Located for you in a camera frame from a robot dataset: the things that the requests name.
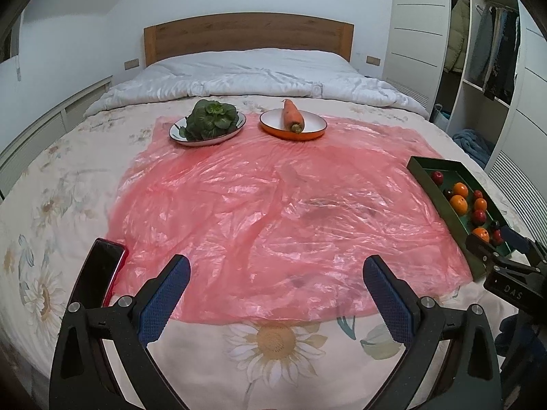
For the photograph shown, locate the blue towel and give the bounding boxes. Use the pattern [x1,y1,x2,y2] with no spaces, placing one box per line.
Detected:
[452,129,492,169]

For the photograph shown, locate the clear plastic bag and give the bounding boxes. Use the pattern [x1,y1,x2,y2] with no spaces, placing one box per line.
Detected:
[432,104,451,131]

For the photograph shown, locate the wooden headboard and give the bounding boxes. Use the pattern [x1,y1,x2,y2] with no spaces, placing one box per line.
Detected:
[144,13,355,68]

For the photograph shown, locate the white plate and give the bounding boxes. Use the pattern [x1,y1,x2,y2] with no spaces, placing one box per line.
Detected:
[169,111,247,148]

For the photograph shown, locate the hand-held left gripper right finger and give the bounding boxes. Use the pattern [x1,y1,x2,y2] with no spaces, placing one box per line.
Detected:
[362,254,503,410]

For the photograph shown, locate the white wardrobe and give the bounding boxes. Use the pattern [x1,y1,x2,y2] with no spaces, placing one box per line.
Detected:
[382,0,547,223]

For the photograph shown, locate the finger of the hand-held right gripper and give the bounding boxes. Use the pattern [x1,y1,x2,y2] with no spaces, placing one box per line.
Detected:
[502,227,547,265]
[466,233,531,272]

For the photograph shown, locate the orange rimmed plate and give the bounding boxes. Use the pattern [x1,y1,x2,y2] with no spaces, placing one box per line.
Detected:
[259,109,329,141]

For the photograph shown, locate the phone in red case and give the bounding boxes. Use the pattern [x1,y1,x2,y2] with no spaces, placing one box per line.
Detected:
[70,238,129,396]

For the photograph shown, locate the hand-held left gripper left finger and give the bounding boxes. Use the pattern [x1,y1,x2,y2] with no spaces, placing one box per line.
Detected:
[49,254,191,410]

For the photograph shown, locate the leafy green vegetable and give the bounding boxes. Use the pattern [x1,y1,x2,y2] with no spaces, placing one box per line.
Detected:
[185,99,238,141]

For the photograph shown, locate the carrot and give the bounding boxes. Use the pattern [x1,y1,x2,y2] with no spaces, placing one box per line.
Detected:
[281,99,305,134]

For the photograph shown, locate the green jacket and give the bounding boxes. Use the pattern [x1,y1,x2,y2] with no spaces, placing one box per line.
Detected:
[443,0,470,73]

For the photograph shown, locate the green tray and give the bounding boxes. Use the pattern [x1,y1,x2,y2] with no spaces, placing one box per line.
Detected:
[406,156,520,283]

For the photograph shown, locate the dark hanging clothes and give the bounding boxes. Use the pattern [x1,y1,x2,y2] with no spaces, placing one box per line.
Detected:
[470,4,520,105]

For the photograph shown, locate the white duvet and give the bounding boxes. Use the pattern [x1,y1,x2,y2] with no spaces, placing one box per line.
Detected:
[83,48,429,118]

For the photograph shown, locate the pink plastic sheet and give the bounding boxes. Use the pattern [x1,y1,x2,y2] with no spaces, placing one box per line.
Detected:
[106,113,475,324]

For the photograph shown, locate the floral bed sheet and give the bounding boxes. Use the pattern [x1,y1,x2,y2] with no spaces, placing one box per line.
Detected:
[0,94,526,410]

